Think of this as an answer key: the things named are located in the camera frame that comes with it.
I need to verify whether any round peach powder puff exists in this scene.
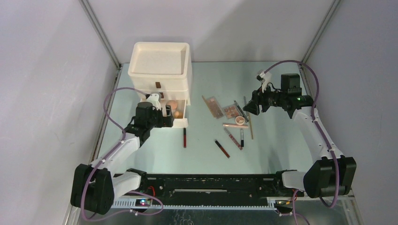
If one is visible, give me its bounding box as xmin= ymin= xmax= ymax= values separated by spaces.
xmin=166 ymin=100 xmax=178 ymax=111

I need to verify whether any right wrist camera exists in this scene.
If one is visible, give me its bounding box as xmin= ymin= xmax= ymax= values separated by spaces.
xmin=256 ymin=70 xmax=272 ymax=93

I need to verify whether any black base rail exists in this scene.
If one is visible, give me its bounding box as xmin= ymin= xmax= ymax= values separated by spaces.
xmin=118 ymin=173 xmax=308 ymax=207

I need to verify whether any patterned silver eyeliner pen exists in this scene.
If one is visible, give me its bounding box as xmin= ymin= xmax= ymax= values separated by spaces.
xmin=234 ymin=101 xmax=248 ymax=122

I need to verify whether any red lettered lip gloss tube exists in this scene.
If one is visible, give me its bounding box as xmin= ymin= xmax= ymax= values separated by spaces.
xmin=224 ymin=127 xmax=243 ymax=150

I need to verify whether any pink concealer tube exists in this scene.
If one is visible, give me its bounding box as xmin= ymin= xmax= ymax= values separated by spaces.
xmin=222 ymin=123 xmax=249 ymax=129

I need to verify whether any round cream compact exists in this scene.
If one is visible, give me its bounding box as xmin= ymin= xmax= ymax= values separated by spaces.
xmin=235 ymin=116 xmax=245 ymax=125

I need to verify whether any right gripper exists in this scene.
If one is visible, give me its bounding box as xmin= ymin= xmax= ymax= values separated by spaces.
xmin=243 ymin=82 xmax=287 ymax=116

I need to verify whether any aluminium frame rail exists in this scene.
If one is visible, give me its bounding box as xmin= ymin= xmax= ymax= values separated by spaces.
xmin=79 ymin=0 xmax=122 ymax=70

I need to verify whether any clear mascara tube black cap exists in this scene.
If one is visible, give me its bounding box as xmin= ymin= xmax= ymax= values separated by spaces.
xmin=240 ymin=128 xmax=245 ymax=148

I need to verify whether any long eyeshadow palette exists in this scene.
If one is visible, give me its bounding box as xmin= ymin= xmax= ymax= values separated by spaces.
xmin=206 ymin=97 xmax=224 ymax=119

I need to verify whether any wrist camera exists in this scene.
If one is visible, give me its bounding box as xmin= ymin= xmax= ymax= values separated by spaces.
xmin=256 ymin=70 xmax=272 ymax=93
xmin=146 ymin=93 xmax=162 ymax=110

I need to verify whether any small square blush palette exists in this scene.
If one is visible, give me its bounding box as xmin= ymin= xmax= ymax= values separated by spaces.
xmin=223 ymin=105 xmax=241 ymax=119

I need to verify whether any white bottom drawer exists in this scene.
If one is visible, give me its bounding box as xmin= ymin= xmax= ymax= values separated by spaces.
xmin=134 ymin=94 xmax=188 ymax=128

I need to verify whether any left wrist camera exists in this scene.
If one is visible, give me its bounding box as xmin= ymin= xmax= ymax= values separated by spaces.
xmin=146 ymin=93 xmax=162 ymax=110

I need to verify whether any white drawer organizer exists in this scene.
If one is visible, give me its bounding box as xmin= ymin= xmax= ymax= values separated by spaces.
xmin=128 ymin=42 xmax=193 ymax=105

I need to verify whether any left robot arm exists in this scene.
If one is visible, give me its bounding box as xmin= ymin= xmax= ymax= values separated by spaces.
xmin=70 ymin=101 xmax=174 ymax=215

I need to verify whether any black patterned eyeliner pen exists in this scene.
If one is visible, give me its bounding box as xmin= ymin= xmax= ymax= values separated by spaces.
xmin=234 ymin=100 xmax=250 ymax=123

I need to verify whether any dark red lip gloss tube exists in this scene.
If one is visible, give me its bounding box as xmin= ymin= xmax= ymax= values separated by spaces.
xmin=214 ymin=140 xmax=230 ymax=158

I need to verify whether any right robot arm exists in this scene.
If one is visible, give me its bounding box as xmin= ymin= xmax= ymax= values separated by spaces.
xmin=243 ymin=72 xmax=357 ymax=198

